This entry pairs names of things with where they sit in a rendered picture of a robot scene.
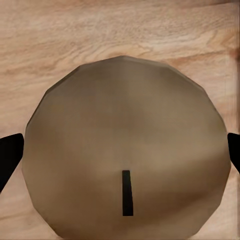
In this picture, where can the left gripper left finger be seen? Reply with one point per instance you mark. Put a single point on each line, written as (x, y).
(11, 153)

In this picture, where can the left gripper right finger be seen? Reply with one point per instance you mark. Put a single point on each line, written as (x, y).
(234, 149)

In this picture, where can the pillar candle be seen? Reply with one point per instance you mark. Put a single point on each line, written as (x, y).
(126, 148)

